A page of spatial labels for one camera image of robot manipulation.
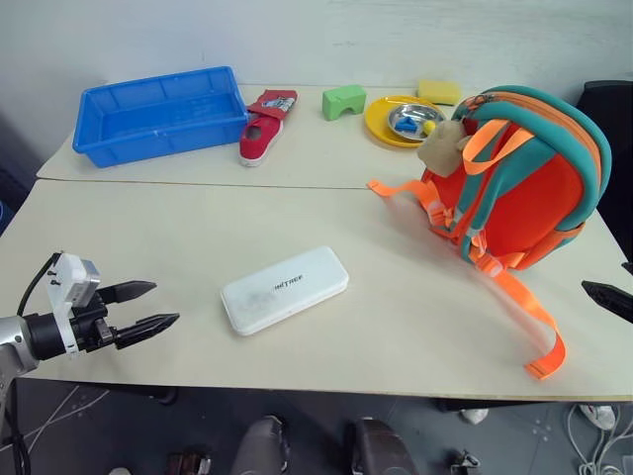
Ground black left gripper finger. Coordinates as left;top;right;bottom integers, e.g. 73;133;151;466
100;280;158;305
113;312;181;351

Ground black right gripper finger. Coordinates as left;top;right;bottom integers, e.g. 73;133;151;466
581;279;633;321

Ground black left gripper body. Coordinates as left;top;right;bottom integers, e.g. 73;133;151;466
68;288;119;354

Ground orange and teal backpack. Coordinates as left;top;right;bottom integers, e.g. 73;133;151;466
366;84;613;382

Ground white hard pencil case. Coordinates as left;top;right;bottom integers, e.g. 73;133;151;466
220;244;351;337

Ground reddish brown rounded shape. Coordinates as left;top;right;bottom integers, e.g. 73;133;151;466
166;446;215;475

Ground grey rounded shape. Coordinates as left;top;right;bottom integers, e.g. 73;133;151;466
229;414;291;475

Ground blue plastic bin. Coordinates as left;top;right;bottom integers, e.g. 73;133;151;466
71;65;250;169

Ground black chair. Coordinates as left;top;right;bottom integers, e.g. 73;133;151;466
575;79;633;145

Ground red canvas shoe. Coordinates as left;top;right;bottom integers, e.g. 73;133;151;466
237;114;286;168

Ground red and white packet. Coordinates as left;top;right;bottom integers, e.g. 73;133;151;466
244;88;300;121

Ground dark brown rounded shape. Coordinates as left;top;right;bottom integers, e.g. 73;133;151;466
344;417;417;475

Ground yellow sponge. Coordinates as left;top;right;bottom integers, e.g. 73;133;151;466
415;78;464;107

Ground round metal dish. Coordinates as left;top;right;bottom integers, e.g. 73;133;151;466
386;102;445;140

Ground green foam arch block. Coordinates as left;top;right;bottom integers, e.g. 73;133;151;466
321;84;368;122

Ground yellow plate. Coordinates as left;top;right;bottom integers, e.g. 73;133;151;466
364;94;449;149

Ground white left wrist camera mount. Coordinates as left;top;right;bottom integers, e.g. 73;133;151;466
43;251;102;360

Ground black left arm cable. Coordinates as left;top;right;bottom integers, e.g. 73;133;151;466
16;252;57;319

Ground white floor cables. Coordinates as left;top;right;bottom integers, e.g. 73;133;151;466
563;403;633;475

